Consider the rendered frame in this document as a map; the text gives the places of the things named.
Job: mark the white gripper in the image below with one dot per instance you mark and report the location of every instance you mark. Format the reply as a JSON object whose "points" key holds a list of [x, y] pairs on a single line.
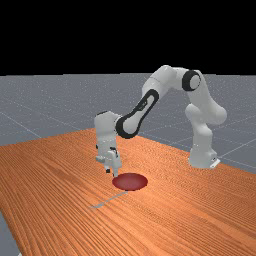
{"points": [[112, 159]]}

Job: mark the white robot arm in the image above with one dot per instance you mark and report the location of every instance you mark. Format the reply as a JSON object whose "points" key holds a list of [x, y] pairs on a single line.
{"points": [[200, 106]]}

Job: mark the red plate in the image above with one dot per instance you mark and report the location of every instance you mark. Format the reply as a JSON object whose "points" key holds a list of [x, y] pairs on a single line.
{"points": [[130, 181]]}

